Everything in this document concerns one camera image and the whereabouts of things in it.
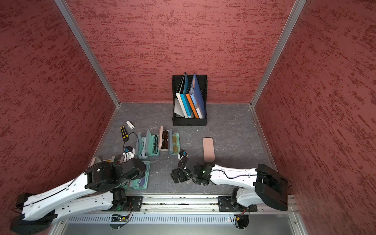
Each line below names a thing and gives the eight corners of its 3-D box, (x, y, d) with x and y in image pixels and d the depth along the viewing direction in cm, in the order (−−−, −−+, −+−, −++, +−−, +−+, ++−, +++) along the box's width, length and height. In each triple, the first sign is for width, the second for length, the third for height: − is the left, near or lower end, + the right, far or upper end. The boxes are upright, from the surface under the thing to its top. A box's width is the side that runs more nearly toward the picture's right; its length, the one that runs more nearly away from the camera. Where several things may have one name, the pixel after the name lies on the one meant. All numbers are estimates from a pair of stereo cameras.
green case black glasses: (147, 157, 92) (145, 153, 87) (147, 135, 102) (145, 131, 98) (160, 155, 93) (158, 151, 88) (158, 134, 104) (157, 129, 99)
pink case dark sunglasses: (159, 151, 95) (157, 146, 89) (159, 131, 106) (157, 125, 99) (169, 150, 96) (168, 145, 90) (169, 130, 106) (167, 124, 100)
